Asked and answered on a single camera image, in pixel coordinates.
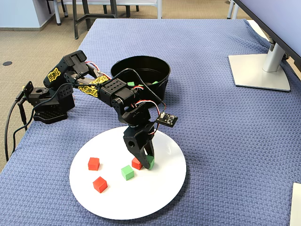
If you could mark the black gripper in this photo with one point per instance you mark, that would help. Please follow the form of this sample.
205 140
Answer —
136 142

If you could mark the red cube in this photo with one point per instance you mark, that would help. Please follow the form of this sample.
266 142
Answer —
93 164
100 185
136 164

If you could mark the white round plate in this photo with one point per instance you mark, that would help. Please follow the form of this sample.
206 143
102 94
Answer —
141 200

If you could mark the blue woven tablecloth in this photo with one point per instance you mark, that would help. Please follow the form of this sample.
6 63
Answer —
211 131

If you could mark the black metal bucket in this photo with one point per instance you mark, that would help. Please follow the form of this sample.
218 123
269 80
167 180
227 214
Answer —
162 68

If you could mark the silver monitor stand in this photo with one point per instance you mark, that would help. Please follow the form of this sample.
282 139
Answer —
256 75

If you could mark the black controller board holder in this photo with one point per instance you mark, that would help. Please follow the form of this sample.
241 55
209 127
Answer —
28 87

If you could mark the light grey table leg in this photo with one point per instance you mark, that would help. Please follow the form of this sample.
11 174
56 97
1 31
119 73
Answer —
159 10

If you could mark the dark chair legs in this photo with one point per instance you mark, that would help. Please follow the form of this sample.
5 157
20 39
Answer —
128 9

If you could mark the white flat board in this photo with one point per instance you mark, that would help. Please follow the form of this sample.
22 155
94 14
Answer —
296 204

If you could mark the light grey chair leg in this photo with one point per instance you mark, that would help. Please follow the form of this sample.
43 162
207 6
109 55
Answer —
58 16

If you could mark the white furniture legs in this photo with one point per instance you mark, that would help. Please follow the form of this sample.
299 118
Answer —
230 10

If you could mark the black round floor cover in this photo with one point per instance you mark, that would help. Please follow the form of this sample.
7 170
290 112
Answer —
6 63

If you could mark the computer monitor screen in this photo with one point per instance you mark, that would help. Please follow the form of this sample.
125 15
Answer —
282 14

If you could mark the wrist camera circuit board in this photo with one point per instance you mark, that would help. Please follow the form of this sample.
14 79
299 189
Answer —
168 120

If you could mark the dark grey table frame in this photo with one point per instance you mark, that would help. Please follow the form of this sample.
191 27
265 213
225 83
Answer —
75 26

